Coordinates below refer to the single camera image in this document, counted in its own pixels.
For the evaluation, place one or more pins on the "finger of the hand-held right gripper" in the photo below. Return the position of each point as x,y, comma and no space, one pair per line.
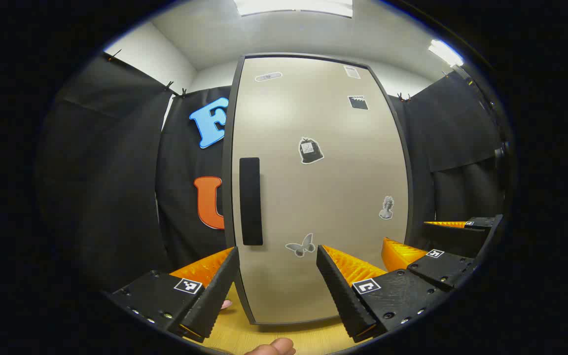
437,268
456,239

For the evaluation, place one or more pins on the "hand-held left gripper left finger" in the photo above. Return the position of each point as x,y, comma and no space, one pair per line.
215,296

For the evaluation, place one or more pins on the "ceiling light panel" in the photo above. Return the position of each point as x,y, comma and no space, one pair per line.
444,52
294,6

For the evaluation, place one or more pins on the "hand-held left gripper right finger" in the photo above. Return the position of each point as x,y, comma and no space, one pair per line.
343,296

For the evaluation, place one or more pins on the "dark grey cabinet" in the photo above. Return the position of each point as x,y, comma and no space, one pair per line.
228,148

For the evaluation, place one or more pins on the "pink plush toy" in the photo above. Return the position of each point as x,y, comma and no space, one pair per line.
226,304

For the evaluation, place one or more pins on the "black backdrop cloth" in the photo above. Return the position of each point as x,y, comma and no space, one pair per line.
116,172

